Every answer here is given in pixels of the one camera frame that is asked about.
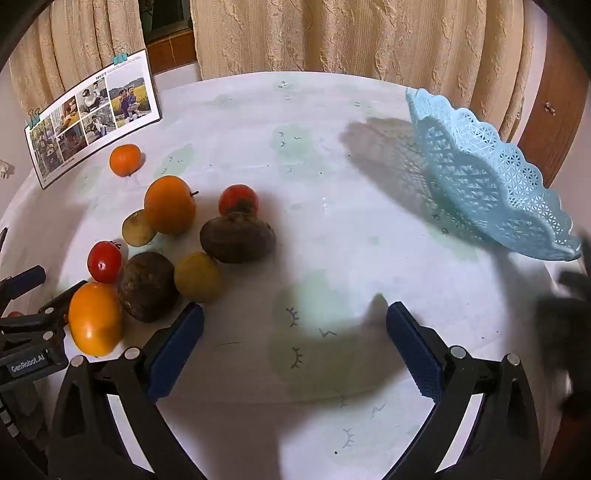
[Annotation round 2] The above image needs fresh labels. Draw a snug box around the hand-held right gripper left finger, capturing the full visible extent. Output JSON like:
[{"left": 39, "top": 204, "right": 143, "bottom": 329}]
[{"left": 48, "top": 302, "right": 206, "bottom": 480}]

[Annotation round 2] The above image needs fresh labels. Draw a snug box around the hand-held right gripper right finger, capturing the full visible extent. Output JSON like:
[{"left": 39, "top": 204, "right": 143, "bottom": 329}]
[{"left": 385, "top": 301, "right": 543, "bottom": 480}]

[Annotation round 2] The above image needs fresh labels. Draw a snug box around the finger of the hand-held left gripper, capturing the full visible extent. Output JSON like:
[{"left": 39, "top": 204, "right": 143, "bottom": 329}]
[
  {"left": 0, "top": 280, "right": 88, "bottom": 347},
  {"left": 0, "top": 265, "right": 47, "bottom": 303}
]

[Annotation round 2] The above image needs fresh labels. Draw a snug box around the yellow-orange oval fruit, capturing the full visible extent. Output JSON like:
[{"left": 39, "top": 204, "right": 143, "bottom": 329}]
[{"left": 68, "top": 281, "right": 124, "bottom": 357}]

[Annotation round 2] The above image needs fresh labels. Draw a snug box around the red tomato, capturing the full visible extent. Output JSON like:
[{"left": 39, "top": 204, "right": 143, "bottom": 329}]
[
  {"left": 218, "top": 184, "right": 259, "bottom": 217},
  {"left": 87, "top": 240, "right": 123, "bottom": 284}
]

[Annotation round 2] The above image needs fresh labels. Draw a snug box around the dark brown round fruit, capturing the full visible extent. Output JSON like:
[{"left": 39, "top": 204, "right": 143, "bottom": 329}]
[
  {"left": 199, "top": 210, "right": 277, "bottom": 265},
  {"left": 117, "top": 251, "right": 178, "bottom": 323}
]

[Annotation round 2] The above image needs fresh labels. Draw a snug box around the yellowish round citrus fruit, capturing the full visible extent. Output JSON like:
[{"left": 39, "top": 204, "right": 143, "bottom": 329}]
[{"left": 174, "top": 251, "right": 223, "bottom": 304}]

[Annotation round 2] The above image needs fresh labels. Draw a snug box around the small green-brown fruit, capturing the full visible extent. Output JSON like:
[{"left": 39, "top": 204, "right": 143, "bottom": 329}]
[{"left": 122, "top": 209, "right": 157, "bottom": 247}]

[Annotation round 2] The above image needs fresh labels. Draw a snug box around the large round orange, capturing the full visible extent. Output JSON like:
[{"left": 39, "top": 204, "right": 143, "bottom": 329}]
[{"left": 144, "top": 175, "right": 198, "bottom": 236}]

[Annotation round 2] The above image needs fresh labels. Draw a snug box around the small orange mandarin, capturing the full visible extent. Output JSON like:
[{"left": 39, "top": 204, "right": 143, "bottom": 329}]
[{"left": 109, "top": 144, "right": 142, "bottom": 177}]

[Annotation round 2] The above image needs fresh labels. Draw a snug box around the light blue plastic basket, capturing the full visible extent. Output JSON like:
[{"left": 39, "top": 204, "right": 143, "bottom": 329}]
[{"left": 405, "top": 87, "right": 583, "bottom": 264}]

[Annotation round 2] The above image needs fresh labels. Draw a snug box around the photo collage calendar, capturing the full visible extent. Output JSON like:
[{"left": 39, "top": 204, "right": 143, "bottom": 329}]
[{"left": 24, "top": 48, "right": 162, "bottom": 190}]

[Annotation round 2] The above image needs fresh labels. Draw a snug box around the beige patterned curtain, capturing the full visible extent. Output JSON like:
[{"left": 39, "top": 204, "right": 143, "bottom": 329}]
[
  {"left": 8, "top": 0, "right": 155, "bottom": 123},
  {"left": 189, "top": 0, "right": 539, "bottom": 141}
]

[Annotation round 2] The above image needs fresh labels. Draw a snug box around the brown wooden door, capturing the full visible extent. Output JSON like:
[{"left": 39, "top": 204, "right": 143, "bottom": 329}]
[{"left": 516, "top": 58, "right": 579, "bottom": 188}]

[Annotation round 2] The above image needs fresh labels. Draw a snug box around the wooden window sill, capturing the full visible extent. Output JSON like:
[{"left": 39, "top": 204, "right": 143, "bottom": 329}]
[{"left": 147, "top": 27, "right": 200, "bottom": 75}]

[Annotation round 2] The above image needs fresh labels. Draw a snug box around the dark window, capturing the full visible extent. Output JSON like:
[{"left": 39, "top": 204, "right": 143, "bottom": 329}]
[{"left": 140, "top": 0, "right": 193, "bottom": 46}]

